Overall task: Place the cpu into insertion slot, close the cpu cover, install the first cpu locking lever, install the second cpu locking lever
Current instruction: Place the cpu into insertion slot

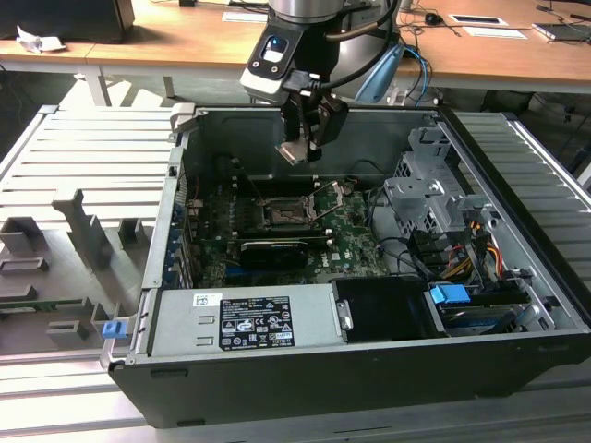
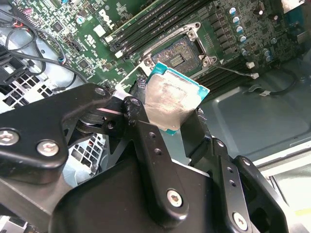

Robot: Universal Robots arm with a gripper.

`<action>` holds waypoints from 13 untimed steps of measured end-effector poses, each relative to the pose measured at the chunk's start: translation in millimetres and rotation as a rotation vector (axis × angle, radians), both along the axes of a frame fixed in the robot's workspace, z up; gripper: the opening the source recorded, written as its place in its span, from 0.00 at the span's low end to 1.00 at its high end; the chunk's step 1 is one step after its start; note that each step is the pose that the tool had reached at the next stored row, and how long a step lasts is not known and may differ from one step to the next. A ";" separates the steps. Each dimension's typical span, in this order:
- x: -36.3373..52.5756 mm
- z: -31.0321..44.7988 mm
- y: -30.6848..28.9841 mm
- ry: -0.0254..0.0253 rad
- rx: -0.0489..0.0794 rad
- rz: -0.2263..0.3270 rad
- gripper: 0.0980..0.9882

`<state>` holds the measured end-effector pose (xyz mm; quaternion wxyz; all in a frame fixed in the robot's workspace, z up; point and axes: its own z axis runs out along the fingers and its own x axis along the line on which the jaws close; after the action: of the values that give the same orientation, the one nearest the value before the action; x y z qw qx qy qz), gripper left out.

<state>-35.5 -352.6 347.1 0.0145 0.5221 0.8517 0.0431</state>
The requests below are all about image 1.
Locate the CPU socket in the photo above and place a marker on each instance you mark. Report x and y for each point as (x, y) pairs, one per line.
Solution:
(282, 214)

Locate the black computer mouse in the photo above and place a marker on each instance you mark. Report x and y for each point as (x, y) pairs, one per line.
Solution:
(433, 18)

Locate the black computer tower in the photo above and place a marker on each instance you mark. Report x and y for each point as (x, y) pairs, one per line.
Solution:
(64, 20)

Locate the green RAM stick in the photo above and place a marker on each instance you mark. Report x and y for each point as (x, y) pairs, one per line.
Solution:
(41, 304)

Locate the CPU with silver top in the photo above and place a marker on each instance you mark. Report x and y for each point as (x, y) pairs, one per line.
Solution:
(293, 151)

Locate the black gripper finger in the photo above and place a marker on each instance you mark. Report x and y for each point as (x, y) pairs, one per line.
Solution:
(333, 124)
(293, 120)

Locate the grey power supply unit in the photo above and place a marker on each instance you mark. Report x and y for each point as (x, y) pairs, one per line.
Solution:
(184, 323)

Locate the blue case latch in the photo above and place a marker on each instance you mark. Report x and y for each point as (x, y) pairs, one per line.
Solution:
(113, 330)

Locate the grey parts rack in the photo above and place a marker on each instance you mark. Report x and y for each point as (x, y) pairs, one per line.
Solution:
(85, 240)

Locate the grey laptop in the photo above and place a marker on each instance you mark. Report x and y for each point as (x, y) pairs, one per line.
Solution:
(561, 31)

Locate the crumpled white paper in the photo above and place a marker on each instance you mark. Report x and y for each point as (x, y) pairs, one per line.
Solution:
(37, 41)

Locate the white desk grommet frame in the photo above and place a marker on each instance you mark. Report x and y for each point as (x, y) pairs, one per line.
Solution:
(501, 20)

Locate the green motherboard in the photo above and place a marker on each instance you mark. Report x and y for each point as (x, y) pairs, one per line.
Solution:
(351, 240)

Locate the white desk grommet cover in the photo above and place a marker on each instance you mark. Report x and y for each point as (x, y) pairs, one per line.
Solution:
(242, 17)

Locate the black open PC case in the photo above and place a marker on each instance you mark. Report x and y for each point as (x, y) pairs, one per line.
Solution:
(323, 392)

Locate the graphics card with black shroud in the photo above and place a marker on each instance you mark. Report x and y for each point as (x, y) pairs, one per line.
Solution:
(272, 256)

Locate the metal drive cage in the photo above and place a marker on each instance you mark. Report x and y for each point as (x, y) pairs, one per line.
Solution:
(415, 194)

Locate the white paper sheet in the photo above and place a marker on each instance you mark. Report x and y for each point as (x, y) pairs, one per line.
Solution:
(496, 32)

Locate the hard disk in blue carrier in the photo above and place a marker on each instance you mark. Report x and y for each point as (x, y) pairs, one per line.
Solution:
(448, 295)

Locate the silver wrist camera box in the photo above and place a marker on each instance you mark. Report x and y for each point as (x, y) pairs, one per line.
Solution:
(263, 80)

